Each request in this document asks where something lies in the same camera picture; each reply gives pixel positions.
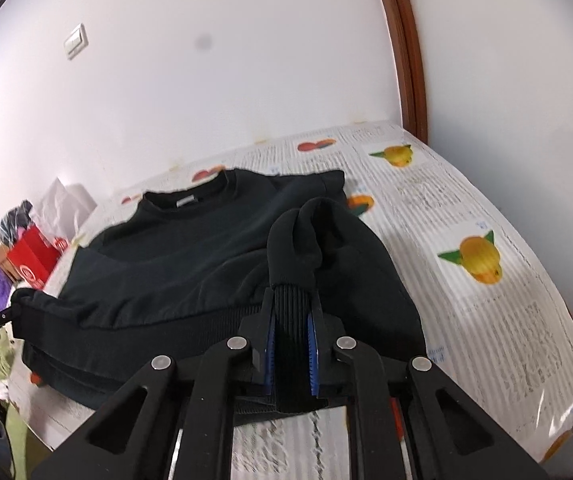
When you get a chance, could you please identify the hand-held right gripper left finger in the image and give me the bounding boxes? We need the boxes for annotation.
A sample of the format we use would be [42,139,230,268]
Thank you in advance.
[31,287,280,480]

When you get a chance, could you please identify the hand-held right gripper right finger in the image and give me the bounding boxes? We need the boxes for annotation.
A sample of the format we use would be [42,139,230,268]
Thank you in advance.
[307,295,550,480]

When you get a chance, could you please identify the black long-sleeve sweatshirt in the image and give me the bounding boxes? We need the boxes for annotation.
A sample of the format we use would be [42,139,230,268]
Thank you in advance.
[11,169,427,417]

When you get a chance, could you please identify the large red paper bag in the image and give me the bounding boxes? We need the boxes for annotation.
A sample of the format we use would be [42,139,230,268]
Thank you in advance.
[6,225,65,292]

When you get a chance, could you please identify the dark plaid cloth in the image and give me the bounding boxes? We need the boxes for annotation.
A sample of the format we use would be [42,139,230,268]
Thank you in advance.
[0,199,35,249]

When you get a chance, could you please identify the white plastic bag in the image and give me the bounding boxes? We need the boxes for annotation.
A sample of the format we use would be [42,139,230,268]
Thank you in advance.
[31,177,100,241]

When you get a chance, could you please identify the fruit print tablecloth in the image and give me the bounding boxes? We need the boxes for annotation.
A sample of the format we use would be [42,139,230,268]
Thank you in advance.
[9,120,573,480]

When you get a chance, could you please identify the white wall light switch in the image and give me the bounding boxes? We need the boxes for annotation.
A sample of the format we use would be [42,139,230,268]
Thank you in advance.
[63,23,89,61]

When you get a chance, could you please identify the brown wooden door frame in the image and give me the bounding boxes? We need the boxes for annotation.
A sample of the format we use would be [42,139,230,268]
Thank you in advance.
[369,0,428,143]

